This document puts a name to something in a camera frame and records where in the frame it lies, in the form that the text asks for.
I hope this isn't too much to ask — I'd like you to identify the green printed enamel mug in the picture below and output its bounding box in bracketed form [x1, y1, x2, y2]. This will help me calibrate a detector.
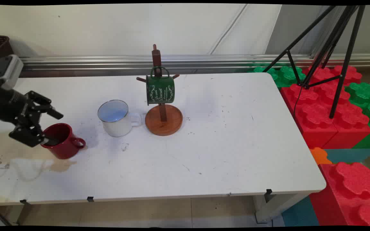
[145, 66, 175, 106]

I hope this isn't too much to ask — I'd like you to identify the red foam block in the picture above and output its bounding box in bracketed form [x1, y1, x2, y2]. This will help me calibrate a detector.
[280, 83, 339, 150]
[302, 65, 370, 150]
[309, 161, 370, 227]

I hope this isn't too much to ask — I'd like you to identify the white enamel mug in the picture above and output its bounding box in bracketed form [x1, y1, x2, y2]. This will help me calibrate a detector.
[97, 99, 143, 138]

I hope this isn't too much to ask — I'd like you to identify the thin black tripod cable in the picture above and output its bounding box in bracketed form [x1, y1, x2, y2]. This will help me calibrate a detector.
[293, 84, 303, 120]

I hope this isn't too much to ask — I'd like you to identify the green foam block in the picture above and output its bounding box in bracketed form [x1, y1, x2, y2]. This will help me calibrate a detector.
[345, 82, 370, 149]
[248, 63, 307, 88]

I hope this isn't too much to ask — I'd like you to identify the black tripod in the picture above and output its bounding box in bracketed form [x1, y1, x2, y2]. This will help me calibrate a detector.
[262, 4, 366, 119]

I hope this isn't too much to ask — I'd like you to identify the teal foam block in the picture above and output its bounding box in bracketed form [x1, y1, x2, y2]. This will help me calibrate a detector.
[281, 196, 320, 227]

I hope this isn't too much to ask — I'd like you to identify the white wall cable conduit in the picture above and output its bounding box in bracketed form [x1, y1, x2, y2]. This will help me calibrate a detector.
[208, 4, 249, 55]

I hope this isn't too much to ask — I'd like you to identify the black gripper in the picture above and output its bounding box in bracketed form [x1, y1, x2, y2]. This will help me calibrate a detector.
[0, 87, 64, 148]

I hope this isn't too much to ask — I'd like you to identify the white table leg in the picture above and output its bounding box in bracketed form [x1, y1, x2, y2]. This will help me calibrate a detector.
[253, 192, 311, 224]

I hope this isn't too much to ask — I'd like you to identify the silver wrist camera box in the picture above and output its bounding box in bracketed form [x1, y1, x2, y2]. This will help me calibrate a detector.
[0, 54, 24, 91]

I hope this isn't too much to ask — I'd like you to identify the red ceramic mug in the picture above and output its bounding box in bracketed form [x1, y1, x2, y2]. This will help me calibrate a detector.
[40, 123, 86, 160]

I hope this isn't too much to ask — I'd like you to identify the aluminium rail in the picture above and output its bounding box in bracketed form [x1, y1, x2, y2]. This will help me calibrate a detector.
[20, 53, 370, 72]

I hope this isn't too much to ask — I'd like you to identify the orange foam piece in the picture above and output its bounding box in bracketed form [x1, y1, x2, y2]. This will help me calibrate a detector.
[309, 147, 333, 166]

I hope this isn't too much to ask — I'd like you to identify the brown wooden mug tree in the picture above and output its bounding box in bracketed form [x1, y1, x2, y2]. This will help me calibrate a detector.
[136, 44, 183, 137]

